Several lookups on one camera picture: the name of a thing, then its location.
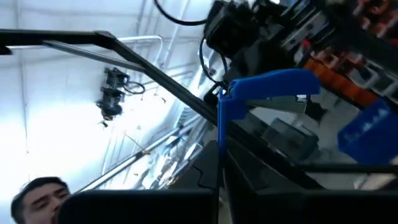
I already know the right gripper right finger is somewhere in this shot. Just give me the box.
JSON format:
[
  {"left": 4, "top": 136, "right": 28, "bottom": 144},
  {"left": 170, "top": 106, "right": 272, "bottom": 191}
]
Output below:
[{"left": 223, "top": 136, "right": 325, "bottom": 192}]

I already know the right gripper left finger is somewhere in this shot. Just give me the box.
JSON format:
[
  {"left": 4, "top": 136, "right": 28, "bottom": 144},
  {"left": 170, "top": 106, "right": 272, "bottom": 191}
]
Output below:
[{"left": 169, "top": 139, "right": 223, "bottom": 190}]

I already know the blue plastic bin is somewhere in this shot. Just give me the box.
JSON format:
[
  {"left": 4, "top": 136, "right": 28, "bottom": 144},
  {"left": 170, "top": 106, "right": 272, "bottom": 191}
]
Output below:
[{"left": 337, "top": 98, "right": 398, "bottom": 165}]

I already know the orange warehouse shelf rack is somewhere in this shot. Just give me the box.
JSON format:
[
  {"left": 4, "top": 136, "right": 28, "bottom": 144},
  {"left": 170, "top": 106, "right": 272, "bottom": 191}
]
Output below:
[{"left": 303, "top": 0, "right": 398, "bottom": 108}]

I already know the black overhead camera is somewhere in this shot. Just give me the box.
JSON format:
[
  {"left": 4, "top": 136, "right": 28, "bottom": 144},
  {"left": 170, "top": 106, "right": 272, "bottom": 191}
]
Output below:
[{"left": 95, "top": 67, "right": 146, "bottom": 123}]

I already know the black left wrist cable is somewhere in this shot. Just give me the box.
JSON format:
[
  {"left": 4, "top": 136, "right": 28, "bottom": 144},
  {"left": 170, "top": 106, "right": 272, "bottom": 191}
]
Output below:
[{"left": 154, "top": 0, "right": 231, "bottom": 85}]

